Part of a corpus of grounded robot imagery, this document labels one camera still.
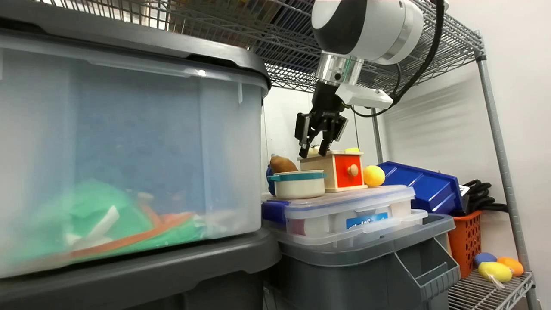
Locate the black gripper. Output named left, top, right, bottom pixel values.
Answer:
left=294, top=81, right=345, bottom=158

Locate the orange mesh basket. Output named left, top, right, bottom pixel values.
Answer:
left=447, top=212, right=481, bottom=277

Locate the yellow plush toy on shelf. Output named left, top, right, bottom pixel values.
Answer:
left=476, top=262, right=512, bottom=288

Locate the brown bread plush toy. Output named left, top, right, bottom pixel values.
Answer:
left=268, top=155, right=295, bottom=174

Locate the white bowl teal lid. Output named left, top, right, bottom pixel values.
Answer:
left=268, top=170, right=325, bottom=200

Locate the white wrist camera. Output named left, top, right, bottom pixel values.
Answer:
left=335, top=84, right=392, bottom=108

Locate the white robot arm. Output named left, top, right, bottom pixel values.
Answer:
left=294, top=0, right=445, bottom=158

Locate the black cable bundle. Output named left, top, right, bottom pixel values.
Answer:
left=457, top=177, right=509, bottom=215

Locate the blue plastic bin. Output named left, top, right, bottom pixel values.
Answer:
left=380, top=162, right=462, bottom=215

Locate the clear flat plastic container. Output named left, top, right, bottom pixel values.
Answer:
left=261, top=184, right=428, bottom=248

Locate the blue plush toy on shelf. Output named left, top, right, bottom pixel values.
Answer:
left=473, top=251, right=497, bottom=265

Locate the red wooden drawer box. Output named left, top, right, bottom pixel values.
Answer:
left=299, top=151, right=364, bottom=191

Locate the grey storage bin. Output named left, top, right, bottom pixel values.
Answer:
left=266, top=213, right=459, bottom=310

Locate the large clear storage tote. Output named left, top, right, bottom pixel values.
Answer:
left=0, top=17, right=270, bottom=277

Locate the large grey lower tote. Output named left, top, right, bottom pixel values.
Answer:
left=0, top=229, right=280, bottom=310

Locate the wire shelf rack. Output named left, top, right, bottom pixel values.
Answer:
left=32, top=0, right=542, bottom=310

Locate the orange plush toy on shelf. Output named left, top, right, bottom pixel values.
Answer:
left=497, top=257, right=524, bottom=277

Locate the yellow round plush toy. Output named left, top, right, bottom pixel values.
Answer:
left=363, top=165, right=385, bottom=188

